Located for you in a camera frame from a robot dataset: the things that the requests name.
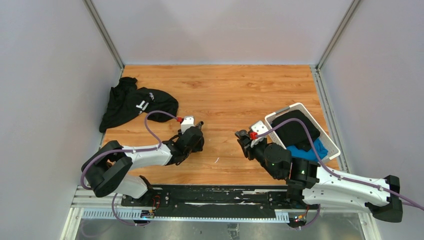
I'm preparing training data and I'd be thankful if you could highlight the grey faucet with lever handle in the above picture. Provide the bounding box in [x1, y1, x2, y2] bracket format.
[195, 121, 204, 130]

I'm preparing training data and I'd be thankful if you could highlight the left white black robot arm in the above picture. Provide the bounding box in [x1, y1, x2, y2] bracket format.
[81, 126, 205, 207]

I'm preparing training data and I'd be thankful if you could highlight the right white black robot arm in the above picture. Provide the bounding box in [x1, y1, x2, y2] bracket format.
[235, 132, 403, 223]

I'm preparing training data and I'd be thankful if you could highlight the black cloth in basket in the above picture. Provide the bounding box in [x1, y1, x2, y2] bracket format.
[271, 110, 321, 151]

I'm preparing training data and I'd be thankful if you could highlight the blue cloth in basket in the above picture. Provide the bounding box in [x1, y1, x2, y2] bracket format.
[286, 138, 329, 162]

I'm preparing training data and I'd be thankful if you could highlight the white plastic basket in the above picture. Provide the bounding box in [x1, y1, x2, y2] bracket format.
[264, 102, 341, 163]

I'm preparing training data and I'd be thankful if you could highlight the black cloth with white print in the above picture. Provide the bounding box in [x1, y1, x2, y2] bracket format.
[98, 77, 179, 133]

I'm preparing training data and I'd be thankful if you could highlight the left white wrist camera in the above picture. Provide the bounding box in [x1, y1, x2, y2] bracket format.
[180, 115, 195, 134]

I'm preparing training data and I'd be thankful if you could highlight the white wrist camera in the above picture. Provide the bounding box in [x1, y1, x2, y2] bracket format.
[247, 120, 270, 148]
[180, 115, 195, 134]

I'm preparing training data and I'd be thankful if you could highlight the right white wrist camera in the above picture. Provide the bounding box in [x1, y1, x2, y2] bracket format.
[247, 120, 270, 148]

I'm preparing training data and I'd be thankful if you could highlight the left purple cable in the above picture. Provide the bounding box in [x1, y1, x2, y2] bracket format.
[80, 110, 184, 191]

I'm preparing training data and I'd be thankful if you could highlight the purple cable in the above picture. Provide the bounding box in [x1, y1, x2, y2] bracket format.
[249, 118, 424, 212]
[80, 110, 184, 191]

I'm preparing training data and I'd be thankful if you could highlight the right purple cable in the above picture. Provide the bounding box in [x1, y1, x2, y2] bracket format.
[249, 118, 424, 212]

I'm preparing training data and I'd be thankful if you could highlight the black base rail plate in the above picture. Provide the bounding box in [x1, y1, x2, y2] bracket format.
[74, 184, 321, 223]

